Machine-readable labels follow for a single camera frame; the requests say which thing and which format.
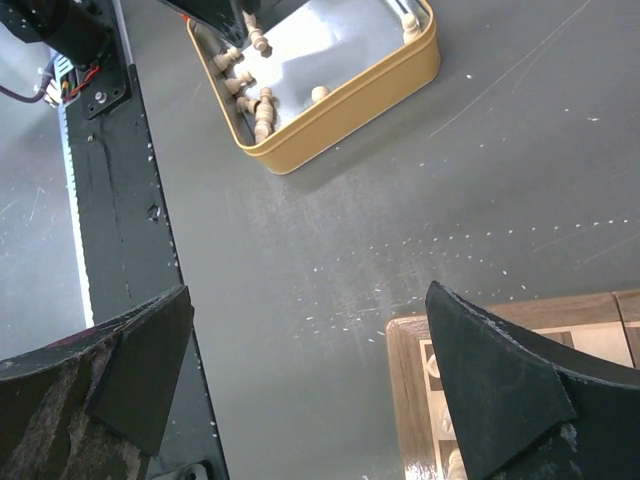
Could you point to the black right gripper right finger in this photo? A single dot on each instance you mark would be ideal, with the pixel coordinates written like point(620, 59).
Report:
point(526, 407)

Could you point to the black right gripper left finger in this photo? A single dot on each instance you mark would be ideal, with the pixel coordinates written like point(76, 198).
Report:
point(95, 405)

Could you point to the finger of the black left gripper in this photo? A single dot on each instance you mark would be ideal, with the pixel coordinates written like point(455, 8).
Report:
point(224, 17)

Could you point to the gold metal tin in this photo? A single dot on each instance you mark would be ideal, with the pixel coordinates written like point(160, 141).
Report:
point(355, 48)

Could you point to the white rook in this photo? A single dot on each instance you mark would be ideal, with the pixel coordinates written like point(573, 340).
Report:
point(432, 367)

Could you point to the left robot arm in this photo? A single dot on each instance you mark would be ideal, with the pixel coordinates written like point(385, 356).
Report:
point(75, 31)

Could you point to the white chess piece in tin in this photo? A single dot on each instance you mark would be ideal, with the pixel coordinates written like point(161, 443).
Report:
point(222, 61)
point(256, 36)
point(264, 114)
point(235, 84)

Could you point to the wooden chess board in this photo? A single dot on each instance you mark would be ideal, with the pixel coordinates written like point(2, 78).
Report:
point(604, 325)

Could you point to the white pawn in tin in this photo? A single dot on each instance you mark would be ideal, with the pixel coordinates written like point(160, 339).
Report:
point(247, 105)
point(411, 27)
point(319, 93)

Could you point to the grey cable duct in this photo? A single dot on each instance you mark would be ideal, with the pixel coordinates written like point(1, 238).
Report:
point(75, 218)

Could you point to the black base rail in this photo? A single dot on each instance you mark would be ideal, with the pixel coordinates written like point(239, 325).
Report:
point(131, 258)

